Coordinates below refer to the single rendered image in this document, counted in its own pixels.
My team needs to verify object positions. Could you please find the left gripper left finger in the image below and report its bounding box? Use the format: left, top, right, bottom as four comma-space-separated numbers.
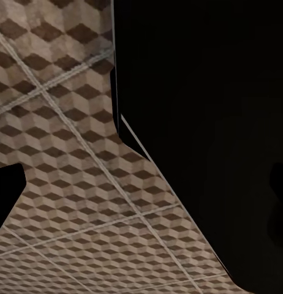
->
0, 163, 26, 228

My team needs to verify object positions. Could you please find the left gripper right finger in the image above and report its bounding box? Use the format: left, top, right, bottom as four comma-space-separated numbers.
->
269, 163, 283, 204

